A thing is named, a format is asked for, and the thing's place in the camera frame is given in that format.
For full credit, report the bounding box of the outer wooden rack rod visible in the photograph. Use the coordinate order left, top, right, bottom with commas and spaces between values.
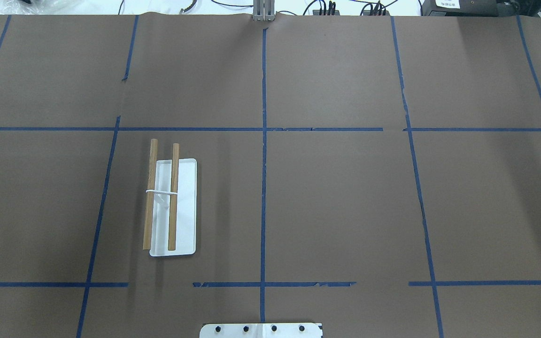
142, 138, 158, 250

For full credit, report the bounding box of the white towel rack tray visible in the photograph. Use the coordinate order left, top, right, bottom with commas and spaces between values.
147, 158, 197, 257

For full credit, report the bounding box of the wooden rack rod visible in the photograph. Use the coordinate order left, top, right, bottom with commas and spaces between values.
142, 138, 158, 250
167, 143, 180, 251

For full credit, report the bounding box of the inner wooden rack rod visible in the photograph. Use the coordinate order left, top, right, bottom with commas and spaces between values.
167, 143, 180, 251

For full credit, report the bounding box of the grey aluminium post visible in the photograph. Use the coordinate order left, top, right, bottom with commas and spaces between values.
253, 0, 276, 22

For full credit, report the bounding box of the black cable hub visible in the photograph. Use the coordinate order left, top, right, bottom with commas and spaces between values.
308, 0, 340, 16
359, 1, 389, 16

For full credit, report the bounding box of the black device with label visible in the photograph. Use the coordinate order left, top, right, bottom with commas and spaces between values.
421, 0, 541, 17

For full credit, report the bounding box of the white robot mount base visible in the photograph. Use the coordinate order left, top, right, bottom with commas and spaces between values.
199, 323, 324, 338

